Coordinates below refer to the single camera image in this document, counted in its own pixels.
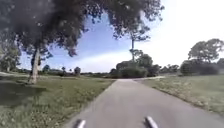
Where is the grass with bare patches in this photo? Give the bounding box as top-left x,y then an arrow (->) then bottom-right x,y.
0,73 -> 117,128

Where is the small round tree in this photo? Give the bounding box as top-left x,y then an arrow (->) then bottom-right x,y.
73,66 -> 82,77
42,64 -> 51,74

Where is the dry patchy grass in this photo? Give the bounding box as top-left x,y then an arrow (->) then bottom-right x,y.
134,73 -> 224,116

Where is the clump of dark bushes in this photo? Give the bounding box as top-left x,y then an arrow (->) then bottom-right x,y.
109,53 -> 162,80

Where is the grey paved path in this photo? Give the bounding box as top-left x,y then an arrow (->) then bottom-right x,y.
61,78 -> 224,128

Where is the tall thin pine tree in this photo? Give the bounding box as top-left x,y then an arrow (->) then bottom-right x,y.
124,23 -> 151,63

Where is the large spreading tree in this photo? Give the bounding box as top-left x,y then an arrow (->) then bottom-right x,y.
0,0 -> 166,85

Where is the robot's own part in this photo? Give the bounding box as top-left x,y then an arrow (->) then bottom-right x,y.
145,115 -> 159,128
75,119 -> 87,128

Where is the group of broad trees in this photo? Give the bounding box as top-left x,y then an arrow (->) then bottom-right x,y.
179,38 -> 224,76

